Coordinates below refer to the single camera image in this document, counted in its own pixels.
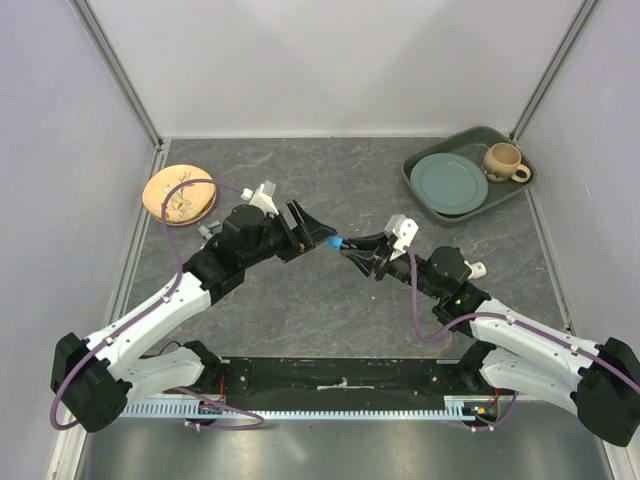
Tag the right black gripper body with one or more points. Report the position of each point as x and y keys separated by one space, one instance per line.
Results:
x=400 y=268

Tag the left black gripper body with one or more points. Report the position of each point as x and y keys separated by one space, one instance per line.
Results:
x=285 y=243

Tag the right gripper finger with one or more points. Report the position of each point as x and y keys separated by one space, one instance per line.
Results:
x=369 y=262
x=369 y=242

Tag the blue water faucet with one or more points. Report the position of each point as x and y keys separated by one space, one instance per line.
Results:
x=335 y=243

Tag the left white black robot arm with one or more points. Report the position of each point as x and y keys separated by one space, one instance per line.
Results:
x=98 y=376

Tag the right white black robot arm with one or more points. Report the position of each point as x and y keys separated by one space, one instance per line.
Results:
x=596 y=382

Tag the white pvc elbow right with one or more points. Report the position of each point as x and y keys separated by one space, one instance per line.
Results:
x=477 y=270

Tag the silver metal faucet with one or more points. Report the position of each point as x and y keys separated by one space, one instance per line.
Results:
x=209 y=231

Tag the teal round plate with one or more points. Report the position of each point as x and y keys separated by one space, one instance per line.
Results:
x=449 y=184

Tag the orange bird pattern plate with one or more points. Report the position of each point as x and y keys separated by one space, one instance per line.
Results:
x=159 y=186

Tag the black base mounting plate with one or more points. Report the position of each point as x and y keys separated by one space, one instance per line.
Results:
x=340 y=384

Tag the beige ceramic mug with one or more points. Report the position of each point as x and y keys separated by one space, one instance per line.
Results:
x=503 y=162

